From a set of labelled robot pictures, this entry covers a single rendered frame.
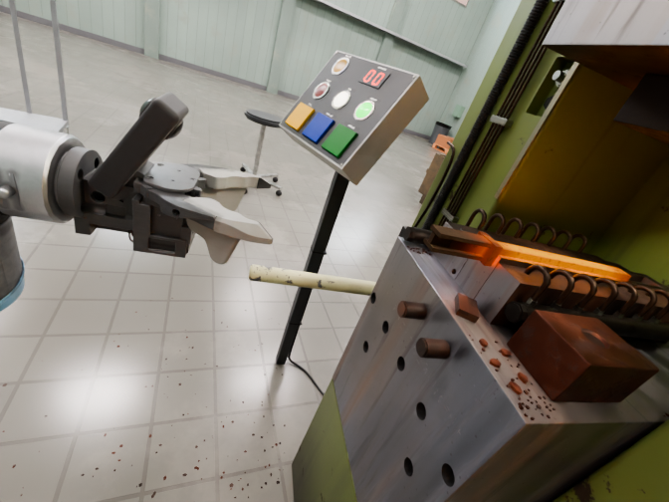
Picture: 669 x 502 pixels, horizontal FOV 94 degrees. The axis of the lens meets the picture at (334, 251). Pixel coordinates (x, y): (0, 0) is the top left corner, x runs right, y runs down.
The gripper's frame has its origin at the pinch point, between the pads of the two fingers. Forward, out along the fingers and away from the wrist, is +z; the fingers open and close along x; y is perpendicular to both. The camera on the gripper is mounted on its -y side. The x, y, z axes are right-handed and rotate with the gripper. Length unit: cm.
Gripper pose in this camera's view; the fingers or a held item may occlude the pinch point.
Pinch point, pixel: (274, 203)
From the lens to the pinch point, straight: 38.5
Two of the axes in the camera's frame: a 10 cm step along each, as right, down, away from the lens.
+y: -3.0, 8.2, 4.8
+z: 9.4, 1.6, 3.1
